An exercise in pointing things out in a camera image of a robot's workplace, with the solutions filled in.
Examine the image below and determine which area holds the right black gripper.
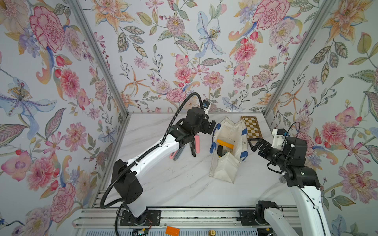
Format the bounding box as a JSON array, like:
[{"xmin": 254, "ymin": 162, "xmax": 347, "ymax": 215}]
[{"xmin": 249, "ymin": 139, "xmax": 290, "ymax": 171}]

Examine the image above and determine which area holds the black art knife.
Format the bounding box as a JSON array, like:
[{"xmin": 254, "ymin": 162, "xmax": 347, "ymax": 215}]
[{"xmin": 190, "ymin": 138, "xmax": 196, "ymax": 157}]

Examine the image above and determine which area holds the yellow slim art knife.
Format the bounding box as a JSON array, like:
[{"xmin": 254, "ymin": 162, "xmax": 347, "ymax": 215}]
[{"xmin": 217, "ymin": 139, "xmax": 234, "ymax": 149}]

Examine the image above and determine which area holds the black yellow utility knife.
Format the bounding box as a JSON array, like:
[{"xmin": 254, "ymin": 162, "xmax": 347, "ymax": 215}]
[{"xmin": 217, "ymin": 145, "xmax": 224, "ymax": 157}]

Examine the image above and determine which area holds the grey art knife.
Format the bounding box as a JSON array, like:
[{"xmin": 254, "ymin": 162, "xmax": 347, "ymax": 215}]
[{"xmin": 173, "ymin": 146, "xmax": 185, "ymax": 161}]

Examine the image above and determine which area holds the white Doraemon canvas pouch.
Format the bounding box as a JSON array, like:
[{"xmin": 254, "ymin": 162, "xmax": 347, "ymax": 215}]
[{"xmin": 209, "ymin": 118, "xmax": 248, "ymax": 183}]

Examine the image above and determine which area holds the light pink art knife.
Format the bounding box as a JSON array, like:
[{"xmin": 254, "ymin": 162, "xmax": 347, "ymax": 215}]
[{"xmin": 195, "ymin": 135, "xmax": 200, "ymax": 153}]

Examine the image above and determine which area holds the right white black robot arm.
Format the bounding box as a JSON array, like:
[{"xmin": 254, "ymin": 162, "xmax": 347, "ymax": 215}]
[{"xmin": 237, "ymin": 137, "xmax": 330, "ymax": 236}]

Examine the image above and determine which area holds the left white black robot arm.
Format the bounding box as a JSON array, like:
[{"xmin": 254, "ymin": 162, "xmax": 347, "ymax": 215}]
[{"xmin": 109, "ymin": 104, "xmax": 216, "ymax": 225}]

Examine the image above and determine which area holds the wooden chessboard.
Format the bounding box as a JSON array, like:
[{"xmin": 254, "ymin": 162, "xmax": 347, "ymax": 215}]
[{"xmin": 241, "ymin": 116, "xmax": 262, "ymax": 139}]

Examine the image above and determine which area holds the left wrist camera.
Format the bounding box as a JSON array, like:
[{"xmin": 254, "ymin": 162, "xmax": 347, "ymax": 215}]
[{"xmin": 201, "ymin": 100, "xmax": 211, "ymax": 114}]

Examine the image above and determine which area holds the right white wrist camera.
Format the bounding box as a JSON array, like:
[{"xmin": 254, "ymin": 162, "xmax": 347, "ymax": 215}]
[{"xmin": 272, "ymin": 128, "xmax": 287, "ymax": 150}]

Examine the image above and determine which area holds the black corrugated cable conduit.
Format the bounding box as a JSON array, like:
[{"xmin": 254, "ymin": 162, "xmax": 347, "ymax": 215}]
[{"xmin": 99, "ymin": 92, "xmax": 203, "ymax": 210}]

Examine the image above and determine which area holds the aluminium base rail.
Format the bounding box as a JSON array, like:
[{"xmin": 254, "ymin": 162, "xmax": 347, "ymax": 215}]
[{"xmin": 73, "ymin": 206, "xmax": 255, "ymax": 229}]

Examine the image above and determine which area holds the orange tag on rail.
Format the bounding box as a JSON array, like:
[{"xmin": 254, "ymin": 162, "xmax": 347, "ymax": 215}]
[{"xmin": 165, "ymin": 226, "xmax": 180, "ymax": 236}]

